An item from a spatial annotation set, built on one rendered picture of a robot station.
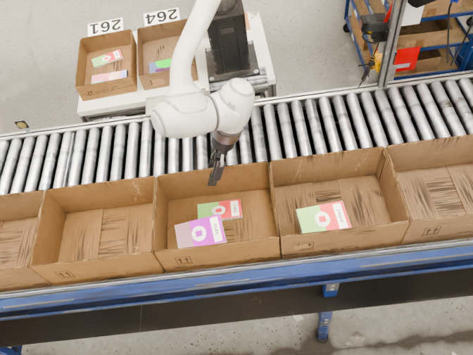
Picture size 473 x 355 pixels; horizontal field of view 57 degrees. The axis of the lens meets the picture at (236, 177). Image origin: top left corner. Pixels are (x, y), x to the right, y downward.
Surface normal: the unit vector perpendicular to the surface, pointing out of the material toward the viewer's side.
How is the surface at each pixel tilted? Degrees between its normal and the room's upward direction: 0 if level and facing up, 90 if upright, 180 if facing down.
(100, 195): 89
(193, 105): 47
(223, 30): 90
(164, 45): 1
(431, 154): 89
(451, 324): 0
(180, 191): 89
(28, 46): 0
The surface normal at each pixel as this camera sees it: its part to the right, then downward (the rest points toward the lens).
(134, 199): 0.07, 0.81
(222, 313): -0.11, -0.56
